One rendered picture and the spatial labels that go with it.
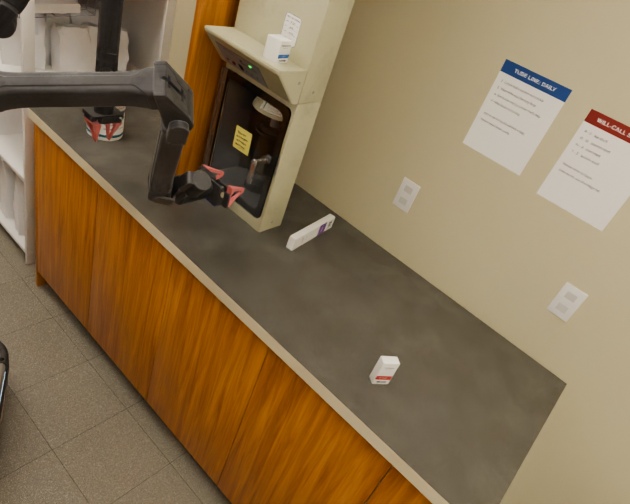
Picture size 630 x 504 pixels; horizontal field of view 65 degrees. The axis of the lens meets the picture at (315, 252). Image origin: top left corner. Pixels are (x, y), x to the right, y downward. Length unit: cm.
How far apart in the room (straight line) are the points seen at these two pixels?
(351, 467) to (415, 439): 22
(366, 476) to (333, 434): 13
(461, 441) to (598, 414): 61
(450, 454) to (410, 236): 83
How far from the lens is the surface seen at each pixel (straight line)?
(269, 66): 143
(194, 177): 135
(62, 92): 104
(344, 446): 143
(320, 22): 146
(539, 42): 164
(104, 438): 224
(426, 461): 131
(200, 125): 184
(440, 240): 182
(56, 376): 242
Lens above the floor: 190
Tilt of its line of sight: 34 degrees down
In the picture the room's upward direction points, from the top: 21 degrees clockwise
